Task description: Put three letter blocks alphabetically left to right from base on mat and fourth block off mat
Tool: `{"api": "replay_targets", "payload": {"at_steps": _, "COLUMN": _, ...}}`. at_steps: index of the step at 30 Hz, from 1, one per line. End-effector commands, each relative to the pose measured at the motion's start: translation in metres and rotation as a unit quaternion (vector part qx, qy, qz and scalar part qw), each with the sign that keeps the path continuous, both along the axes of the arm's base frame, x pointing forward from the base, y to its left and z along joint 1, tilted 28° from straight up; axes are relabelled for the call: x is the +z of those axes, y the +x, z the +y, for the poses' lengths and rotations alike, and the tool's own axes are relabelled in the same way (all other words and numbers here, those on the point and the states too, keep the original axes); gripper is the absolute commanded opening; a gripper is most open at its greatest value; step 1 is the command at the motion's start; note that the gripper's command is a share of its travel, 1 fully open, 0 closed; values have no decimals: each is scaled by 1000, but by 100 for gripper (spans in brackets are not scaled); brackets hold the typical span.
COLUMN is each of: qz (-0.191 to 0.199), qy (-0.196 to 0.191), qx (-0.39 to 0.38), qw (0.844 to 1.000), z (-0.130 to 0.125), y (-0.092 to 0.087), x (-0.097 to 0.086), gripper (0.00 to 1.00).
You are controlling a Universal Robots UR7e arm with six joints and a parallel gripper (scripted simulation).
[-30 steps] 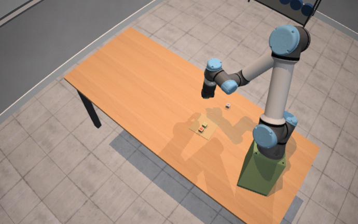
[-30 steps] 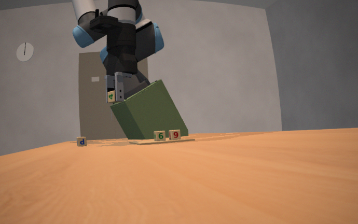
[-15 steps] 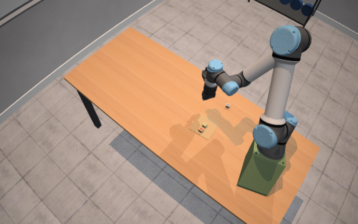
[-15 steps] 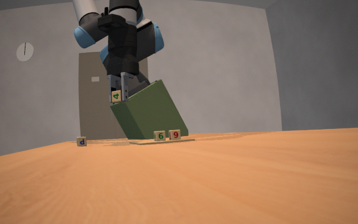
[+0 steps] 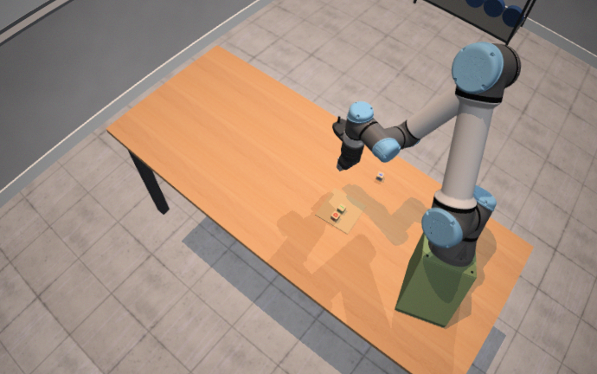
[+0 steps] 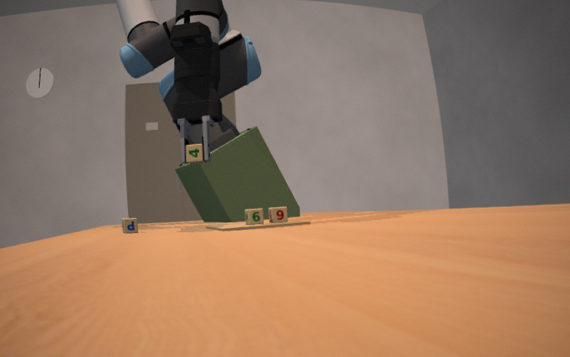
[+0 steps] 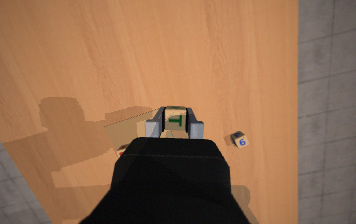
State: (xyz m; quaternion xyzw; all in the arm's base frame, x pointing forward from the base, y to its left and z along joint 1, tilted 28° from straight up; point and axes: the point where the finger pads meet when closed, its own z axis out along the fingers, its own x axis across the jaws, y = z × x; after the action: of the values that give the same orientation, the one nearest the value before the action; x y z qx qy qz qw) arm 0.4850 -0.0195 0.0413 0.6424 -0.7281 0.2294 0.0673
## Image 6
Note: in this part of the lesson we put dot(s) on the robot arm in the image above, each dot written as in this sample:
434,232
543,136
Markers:
149,47

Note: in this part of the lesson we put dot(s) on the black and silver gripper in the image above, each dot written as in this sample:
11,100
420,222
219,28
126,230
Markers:
196,77

